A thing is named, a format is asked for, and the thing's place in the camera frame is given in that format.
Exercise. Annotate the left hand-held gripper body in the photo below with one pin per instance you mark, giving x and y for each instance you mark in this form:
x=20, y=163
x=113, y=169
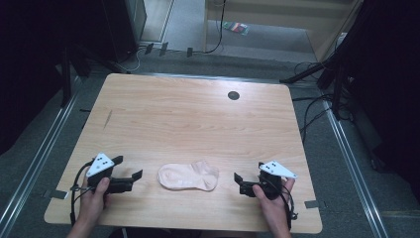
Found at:
x=102, y=165

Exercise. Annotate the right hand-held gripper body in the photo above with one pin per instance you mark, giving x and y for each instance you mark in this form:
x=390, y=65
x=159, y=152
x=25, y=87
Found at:
x=272, y=185

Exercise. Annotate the pale pink ankle sock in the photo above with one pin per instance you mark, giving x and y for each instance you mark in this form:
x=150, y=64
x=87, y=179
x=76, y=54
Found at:
x=208, y=168
x=181, y=178

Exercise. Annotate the person's right hand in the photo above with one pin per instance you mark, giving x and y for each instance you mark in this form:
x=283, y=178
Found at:
x=275, y=211

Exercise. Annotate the person's left hand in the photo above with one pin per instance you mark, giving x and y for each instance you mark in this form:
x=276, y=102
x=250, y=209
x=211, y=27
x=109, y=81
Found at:
x=92, y=205

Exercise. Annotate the black round table grommet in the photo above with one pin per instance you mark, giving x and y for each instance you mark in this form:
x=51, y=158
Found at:
x=233, y=95

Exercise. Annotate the black metal tripod stand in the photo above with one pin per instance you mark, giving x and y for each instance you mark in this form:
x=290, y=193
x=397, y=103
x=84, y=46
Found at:
x=330, y=66

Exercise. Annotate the dark curtain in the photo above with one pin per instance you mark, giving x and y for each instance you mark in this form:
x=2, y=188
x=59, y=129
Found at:
x=26, y=66
x=389, y=82

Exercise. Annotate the black cabinet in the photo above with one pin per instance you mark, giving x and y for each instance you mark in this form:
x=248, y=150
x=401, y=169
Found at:
x=124, y=29

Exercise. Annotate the colourful packet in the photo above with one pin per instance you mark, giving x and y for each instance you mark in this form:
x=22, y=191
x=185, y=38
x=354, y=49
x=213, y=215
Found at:
x=236, y=27

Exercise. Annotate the metal floor rail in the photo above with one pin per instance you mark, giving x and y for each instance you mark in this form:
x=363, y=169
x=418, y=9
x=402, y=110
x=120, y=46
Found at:
x=353, y=168
x=36, y=155

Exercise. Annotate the light wooden shelf frame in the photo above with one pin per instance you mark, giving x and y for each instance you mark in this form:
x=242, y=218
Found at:
x=264, y=13

